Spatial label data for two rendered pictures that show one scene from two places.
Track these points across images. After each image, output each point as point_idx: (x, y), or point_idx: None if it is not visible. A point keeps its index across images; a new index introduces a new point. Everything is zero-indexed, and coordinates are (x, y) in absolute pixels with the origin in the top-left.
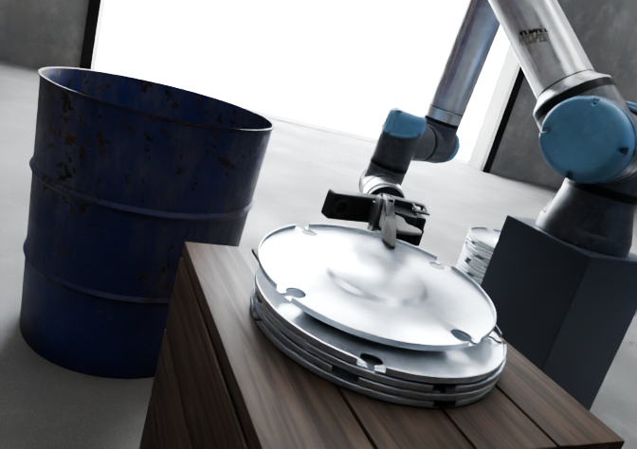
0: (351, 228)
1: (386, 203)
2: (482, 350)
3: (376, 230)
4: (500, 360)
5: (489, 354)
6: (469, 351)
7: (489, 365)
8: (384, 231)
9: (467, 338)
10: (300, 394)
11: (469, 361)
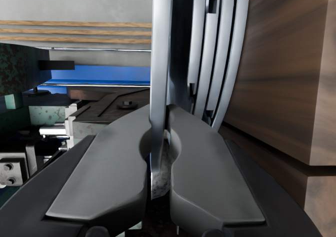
0: (158, 23)
1: (37, 176)
2: (169, 93)
3: (175, 187)
4: (168, 98)
5: (168, 95)
6: (169, 82)
7: (168, 86)
8: (137, 109)
9: (170, 93)
10: None
11: (168, 75)
